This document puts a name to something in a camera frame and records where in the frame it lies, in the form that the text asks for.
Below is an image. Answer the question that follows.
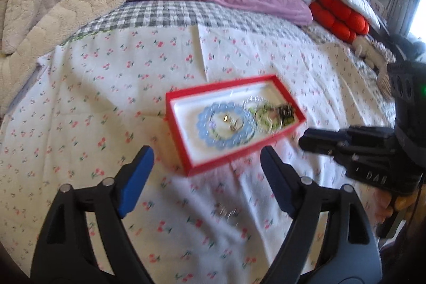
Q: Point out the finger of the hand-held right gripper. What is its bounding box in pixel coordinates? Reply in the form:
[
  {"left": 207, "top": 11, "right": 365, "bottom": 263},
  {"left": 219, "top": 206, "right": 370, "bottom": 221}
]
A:
[
  {"left": 329, "top": 146, "right": 400, "bottom": 173},
  {"left": 298, "top": 126, "right": 396, "bottom": 153}
]

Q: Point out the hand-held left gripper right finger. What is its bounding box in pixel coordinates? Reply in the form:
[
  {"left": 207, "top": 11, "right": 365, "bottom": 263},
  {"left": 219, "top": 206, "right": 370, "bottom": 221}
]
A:
[{"left": 260, "top": 146, "right": 383, "bottom": 284}]

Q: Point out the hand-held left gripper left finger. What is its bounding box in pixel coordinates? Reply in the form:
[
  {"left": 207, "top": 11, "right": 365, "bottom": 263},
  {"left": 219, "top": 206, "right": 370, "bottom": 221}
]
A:
[{"left": 31, "top": 146, "right": 155, "bottom": 284}]

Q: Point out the silver earring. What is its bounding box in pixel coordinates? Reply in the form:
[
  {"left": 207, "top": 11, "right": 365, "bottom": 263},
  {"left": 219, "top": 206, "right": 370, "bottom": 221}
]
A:
[{"left": 216, "top": 203, "right": 239, "bottom": 219}]

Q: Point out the red jewelry box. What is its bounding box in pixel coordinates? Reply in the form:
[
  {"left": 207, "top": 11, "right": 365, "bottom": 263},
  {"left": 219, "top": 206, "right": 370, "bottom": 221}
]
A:
[{"left": 165, "top": 74, "right": 307, "bottom": 177}]

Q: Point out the clear bead bracelet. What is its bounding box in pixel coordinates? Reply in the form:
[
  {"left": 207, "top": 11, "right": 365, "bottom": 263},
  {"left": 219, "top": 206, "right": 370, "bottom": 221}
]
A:
[{"left": 244, "top": 95, "right": 291, "bottom": 135}]

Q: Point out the blue bead bracelet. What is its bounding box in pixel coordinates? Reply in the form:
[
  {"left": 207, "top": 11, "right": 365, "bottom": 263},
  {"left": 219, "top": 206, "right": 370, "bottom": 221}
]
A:
[{"left": 196, "top": 102, "right": 257, "bottom": 149}]

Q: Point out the person's right hand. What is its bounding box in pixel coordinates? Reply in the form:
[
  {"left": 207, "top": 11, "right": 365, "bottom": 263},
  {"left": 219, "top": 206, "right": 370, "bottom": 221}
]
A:
[{"left": 375, "top": 189, "right": 418, "bottom": 225}]

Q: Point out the green bead ornament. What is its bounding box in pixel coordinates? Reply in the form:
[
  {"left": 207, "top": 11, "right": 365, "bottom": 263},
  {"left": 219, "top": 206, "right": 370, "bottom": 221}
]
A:
[{"left": 255, "top": 108, "right": 283, "bottom": 130}]

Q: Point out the white plush toy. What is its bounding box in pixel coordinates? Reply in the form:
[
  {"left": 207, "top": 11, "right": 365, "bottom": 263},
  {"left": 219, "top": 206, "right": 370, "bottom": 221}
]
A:
[{"left": 352, "top": 36, "right": 397, "bottom": 72}]

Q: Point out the cherry print bedsheet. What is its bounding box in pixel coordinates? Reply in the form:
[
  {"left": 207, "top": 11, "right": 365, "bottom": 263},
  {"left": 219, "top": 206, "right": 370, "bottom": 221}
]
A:
[{"left": 0, "top": 25, "right": 400, "bottom": 284}]

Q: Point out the red knot cushion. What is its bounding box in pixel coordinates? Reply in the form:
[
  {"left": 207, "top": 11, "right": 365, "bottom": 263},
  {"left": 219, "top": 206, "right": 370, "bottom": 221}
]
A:
[{"left": 309, "top": 0, "right": 371, "bottom": 44}]

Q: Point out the grey checked sheet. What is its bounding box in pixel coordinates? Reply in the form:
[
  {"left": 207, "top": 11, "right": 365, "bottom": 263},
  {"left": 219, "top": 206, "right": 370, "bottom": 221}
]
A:
[{"left": 62, "top": 1, "right": 335, "bottom": 46}]

